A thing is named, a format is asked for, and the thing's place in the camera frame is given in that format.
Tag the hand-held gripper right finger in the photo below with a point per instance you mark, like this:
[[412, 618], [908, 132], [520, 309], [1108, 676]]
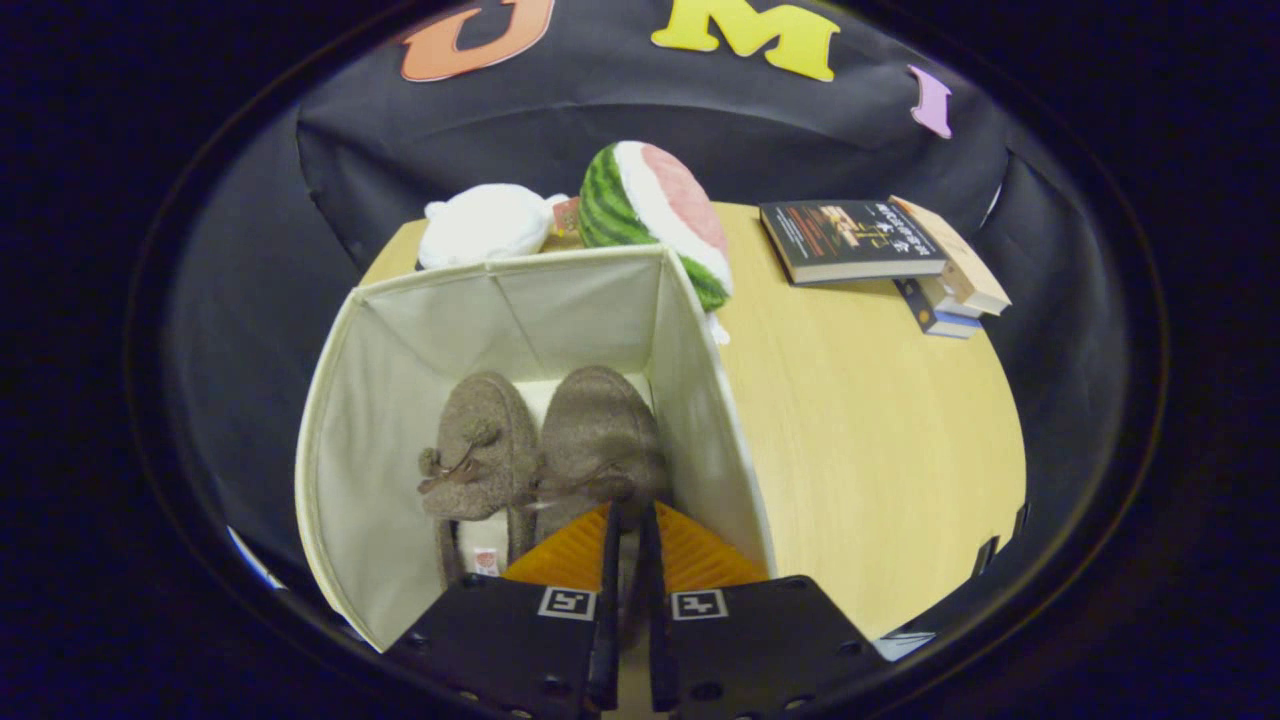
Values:
[[655, 650]]

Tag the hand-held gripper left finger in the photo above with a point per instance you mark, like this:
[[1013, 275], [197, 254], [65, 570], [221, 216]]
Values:
[[607, 650]]

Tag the brown fuzzy slipper shoe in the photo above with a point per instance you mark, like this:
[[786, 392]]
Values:
[[600, 420], [480, 410]]

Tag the grey fabric storage box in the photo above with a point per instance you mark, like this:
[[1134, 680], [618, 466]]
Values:
[[400, 450]]

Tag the blue cover book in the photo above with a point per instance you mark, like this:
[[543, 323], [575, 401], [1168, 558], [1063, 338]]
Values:
[[925, 315]]

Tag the white plush toy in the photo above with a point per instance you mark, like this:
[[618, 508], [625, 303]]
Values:
[[485, 225]]

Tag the watermelon slice plush toy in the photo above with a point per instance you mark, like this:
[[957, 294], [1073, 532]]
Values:
[[660, 200]]

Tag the black cover book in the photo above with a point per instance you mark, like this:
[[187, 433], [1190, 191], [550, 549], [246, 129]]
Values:
[[840, 235]]

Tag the white cover book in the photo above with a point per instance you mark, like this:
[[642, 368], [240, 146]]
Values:
[[945, 300]]

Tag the beige cover book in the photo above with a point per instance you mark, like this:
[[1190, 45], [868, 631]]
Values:
[[970, 275]]

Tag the black backdrop cloth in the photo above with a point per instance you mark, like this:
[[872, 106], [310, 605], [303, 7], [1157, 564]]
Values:
[[600, 100]]

